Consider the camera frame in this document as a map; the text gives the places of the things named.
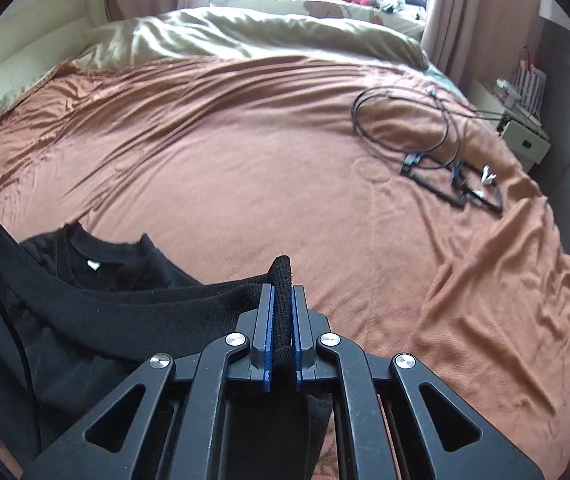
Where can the white bedside table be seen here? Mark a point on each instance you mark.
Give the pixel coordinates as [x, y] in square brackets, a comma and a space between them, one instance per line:
[529, 143]

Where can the cream padded headboard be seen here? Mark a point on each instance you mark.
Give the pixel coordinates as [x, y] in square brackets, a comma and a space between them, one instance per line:
[37, 38]

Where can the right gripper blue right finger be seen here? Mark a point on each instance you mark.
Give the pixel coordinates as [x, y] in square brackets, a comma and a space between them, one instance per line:
[304, 334]

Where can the striped gift bag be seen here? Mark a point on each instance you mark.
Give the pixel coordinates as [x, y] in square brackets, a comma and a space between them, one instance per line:
[529, 82]

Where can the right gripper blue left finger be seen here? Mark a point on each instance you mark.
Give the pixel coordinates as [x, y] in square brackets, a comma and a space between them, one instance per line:
[261, 351]

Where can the beige duvet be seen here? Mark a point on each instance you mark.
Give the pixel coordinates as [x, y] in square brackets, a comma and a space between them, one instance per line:
[236, 34]

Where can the black sweatshirt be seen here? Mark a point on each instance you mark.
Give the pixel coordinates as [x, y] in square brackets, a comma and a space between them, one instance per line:
[78, 315]

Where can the pink curtain right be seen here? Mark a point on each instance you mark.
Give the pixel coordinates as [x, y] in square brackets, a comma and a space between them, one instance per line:
[480, 40]

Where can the orange bed sheet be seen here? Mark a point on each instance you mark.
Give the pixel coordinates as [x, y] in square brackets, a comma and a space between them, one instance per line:
[407, 237]

